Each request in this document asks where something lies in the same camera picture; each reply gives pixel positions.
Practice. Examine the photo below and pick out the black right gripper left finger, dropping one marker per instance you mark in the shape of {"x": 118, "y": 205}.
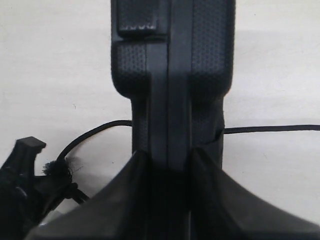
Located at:
{"x": 117, "y": 212}

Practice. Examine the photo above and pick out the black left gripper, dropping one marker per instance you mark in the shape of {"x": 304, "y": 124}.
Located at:
{"x": 26, "y": 199}

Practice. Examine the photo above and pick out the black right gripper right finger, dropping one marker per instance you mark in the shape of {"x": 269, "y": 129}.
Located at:
{"x": 224, "y": 210}

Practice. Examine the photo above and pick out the black plastic carry case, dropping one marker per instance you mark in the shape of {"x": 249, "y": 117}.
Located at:
{"x": 174, "y": 60}

